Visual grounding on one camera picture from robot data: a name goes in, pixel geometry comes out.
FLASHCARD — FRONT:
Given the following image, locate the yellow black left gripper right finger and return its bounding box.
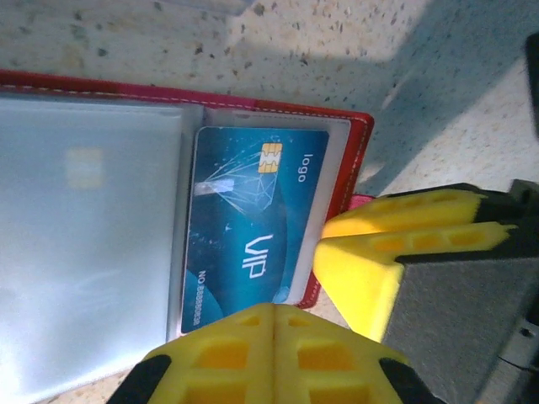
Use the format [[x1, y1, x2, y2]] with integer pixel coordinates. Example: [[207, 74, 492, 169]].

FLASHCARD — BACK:
[[274, 303, 443, 404]]

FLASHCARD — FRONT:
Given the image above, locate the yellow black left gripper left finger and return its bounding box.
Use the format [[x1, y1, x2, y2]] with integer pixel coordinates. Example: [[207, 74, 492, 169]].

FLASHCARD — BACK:
[[107, 303, 275, 404]]

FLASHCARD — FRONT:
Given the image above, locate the blue VIP chip card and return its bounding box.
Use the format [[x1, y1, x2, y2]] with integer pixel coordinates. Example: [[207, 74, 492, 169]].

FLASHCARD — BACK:
[[179, 125, 330, 336]]

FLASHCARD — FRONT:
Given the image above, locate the red leather card holder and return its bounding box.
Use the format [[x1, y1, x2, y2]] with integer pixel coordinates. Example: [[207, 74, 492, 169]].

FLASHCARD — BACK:
[[0, 69, 376, 404]]

